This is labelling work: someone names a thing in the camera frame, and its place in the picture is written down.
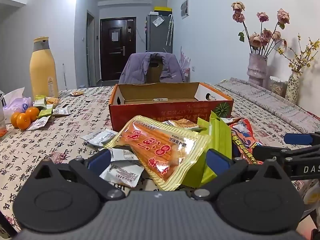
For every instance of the dark brown entrance door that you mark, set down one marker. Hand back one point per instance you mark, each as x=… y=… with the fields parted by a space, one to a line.
x=117 y=50

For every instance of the orange fruit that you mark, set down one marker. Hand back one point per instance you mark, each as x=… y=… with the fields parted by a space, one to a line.
x=23 y=122
x=33 y=113
x=14 y=119

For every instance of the orange white snack packet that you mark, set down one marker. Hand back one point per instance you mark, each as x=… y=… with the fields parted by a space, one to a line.
x=182 y=124

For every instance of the small orange snack packet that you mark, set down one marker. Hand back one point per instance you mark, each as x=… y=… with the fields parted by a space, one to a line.
x=77 y=93

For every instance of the large orange snack packet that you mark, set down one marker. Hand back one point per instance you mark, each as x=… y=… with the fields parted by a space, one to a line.
x=160 y=145

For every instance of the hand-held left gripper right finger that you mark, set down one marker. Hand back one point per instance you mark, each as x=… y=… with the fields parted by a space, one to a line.
x=218 y=160

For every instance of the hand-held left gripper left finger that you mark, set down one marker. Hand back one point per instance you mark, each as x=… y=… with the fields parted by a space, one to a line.
x=98 y=159

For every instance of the wall picture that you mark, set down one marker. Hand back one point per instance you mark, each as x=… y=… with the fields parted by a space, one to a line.
x=185 y=9

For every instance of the orange cracker packet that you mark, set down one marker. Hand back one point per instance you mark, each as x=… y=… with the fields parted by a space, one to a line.
x=53 y=101

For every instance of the purple tissue pack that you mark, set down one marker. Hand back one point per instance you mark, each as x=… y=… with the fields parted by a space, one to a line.
x=17 y=106

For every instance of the folded pink patterned cloth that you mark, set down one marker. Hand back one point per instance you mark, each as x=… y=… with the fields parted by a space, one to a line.
x=262 y=100

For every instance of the yellow flower branches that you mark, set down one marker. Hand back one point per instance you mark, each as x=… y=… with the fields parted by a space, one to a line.
x=298 y=60

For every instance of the white folded umbrella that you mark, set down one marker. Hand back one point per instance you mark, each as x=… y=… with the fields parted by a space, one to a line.
x=170 y=30

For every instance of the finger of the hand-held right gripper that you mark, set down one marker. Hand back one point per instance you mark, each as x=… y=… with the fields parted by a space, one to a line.
x=267 y=153
x=297 y=138

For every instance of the clear plastic bag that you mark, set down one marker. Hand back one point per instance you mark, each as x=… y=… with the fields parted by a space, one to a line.
x=158 y=21

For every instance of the wooden chair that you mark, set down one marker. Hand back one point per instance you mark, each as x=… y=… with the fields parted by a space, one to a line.
x=153 y=70

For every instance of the dried pink roses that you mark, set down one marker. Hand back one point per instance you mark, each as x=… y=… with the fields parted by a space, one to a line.
x=262 y=36

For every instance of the yellow thermos bottle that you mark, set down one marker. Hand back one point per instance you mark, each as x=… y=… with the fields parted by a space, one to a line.
x=42 y=72

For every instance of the grey interior door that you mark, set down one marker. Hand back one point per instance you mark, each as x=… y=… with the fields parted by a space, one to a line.
x=90 y=50

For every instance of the orange cardboard box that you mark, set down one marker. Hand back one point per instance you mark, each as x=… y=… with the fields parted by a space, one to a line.
x=150 y=112

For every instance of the red snack packet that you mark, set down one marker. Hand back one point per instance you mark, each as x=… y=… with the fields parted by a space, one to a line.
x=242 y=140

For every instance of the pink textured vase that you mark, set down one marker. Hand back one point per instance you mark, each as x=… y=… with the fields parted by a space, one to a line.
x=257 y=67

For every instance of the grey refrigerator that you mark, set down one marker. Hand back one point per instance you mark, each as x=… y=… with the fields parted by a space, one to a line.
x=155 y=37

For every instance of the purple puffer jacket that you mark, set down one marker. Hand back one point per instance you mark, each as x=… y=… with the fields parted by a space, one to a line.
x=132 y=70

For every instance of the clear storage jar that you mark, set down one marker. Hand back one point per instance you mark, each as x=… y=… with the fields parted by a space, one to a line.
x=277 y=87

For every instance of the small floral vase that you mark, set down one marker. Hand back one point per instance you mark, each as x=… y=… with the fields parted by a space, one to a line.
x=292 y=87

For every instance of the yellow black box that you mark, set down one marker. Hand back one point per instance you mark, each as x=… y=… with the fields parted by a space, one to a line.
x=162 y=9

